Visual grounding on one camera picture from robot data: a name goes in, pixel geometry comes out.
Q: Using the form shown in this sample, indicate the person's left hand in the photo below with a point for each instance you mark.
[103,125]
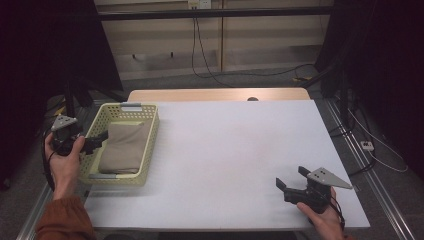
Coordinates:
[65,166]

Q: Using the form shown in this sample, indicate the yellow perforated plastic basket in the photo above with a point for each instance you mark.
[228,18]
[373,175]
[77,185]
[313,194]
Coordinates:
[146,140]

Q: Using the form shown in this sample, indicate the aluminium floor rail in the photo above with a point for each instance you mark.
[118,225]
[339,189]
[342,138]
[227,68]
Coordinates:
[36,213]
[370,180]

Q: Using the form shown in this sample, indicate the white table mat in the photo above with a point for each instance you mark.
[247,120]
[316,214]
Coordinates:
[233,160]

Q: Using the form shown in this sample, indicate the beige cloth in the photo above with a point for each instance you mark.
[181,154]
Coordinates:
[125,150]

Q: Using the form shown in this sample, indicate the person's right hand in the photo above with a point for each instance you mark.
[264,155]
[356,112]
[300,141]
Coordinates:
[321,220]

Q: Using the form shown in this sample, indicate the black horizontal metal bar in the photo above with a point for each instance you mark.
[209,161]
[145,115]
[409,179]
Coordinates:
[213,13]

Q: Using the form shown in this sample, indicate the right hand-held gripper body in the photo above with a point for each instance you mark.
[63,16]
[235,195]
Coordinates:
[313,193]

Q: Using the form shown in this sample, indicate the dark round table grommet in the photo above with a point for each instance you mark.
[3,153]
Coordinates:
[252,99]

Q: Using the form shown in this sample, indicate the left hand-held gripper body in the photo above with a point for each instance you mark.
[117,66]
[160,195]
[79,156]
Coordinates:
[65,133]

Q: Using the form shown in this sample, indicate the wooden table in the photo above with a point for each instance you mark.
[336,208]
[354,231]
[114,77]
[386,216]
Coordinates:
[216,94]

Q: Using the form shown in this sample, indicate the white wall socket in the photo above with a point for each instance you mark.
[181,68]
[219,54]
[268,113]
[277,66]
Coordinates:
[199,4]

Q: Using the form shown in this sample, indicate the black metal stand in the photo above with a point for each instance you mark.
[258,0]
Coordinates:
[70,100]
[343,96]

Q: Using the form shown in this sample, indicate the black curtain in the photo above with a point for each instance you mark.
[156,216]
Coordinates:
[40,66]
[386,66]

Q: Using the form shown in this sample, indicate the white power strip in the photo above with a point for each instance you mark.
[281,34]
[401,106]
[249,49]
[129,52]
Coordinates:
[367,145]

